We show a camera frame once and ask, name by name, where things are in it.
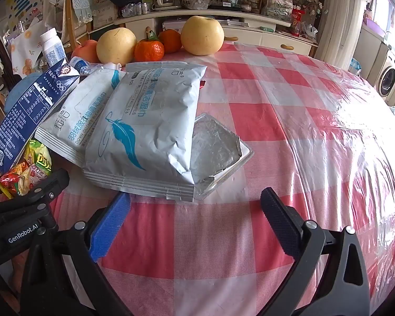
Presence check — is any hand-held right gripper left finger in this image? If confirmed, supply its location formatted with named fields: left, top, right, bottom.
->
left=20, top=191, right=132, bottom=316

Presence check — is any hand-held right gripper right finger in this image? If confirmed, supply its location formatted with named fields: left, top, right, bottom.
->
left=260, top=187, right=371, bottom=316

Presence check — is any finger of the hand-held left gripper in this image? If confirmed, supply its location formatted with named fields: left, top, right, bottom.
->
left=0, top=169, right=70, bottom=221

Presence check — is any yellow green snack packet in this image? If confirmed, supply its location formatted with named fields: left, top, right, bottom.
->
left=24, top=139, right=53, bottom=178

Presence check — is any red snack packet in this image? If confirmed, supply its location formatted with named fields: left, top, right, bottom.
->
left=0, top=161, right=32, bottom=200

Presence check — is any blue and white milk carton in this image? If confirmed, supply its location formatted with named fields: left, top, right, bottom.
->
left=0, top=58, right=80, bottom=173

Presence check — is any white wet wipe packet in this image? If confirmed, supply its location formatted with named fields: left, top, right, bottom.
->
left=34, top=66, right=127, bottom=167

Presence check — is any silver foil tray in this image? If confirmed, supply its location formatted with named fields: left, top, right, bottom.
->
left=190, top=112, right=254, bottom=200

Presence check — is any feather print wet wipe packet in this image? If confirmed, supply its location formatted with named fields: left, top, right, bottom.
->
left=82, top=61, right=207, bottom=202

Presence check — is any crushed clear plastic bottle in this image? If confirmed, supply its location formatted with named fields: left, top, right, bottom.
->
left=69, top=57, right=101, bottom=76

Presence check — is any red white checked tablecloth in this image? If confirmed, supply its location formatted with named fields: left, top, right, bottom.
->
left=49, top=41, right=395, bottom=316

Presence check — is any white plastic milk bottle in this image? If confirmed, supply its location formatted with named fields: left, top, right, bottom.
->
left=40, top=28, right=66, bottom=68

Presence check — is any fruit print table cover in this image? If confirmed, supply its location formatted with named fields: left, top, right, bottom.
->
left=7, top=23, right=50, bottom=75

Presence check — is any red apple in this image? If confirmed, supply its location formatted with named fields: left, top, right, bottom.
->
left=72, top=39, right=101, bottom=64

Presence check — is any yellow pear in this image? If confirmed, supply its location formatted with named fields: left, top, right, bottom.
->
left=96, top=28, right=138, bottom=65
left=180, top=15, right=225, bottom=56

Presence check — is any tangerine with green leaf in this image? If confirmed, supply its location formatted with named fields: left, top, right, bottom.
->
left=134, top=32, right=165, bottom=62

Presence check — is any wooden chair with lace cover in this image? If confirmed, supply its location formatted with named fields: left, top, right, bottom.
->
left=62, top=0, right=97, bottom=50

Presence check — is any white washing machine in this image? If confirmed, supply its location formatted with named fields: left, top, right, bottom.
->
left=377, top=48, right=395, bottom=97

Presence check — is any orange tangerine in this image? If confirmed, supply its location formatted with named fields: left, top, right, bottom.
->
left=158, top=29, right=182, bottom=53

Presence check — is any white television cabinet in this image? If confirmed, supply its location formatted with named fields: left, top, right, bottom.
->
left=113, top=5, right=320, bottom=56

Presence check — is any red plastic bag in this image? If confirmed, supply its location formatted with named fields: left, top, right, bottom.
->
left=291, top=8, right=305, bottom=37

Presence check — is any white curtain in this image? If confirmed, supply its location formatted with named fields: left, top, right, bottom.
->
left=314, top=0, right=372, bottom=70

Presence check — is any crumpled plastic bag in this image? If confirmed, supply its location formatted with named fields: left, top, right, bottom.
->
left=266, top=0, right=293, bottom=18

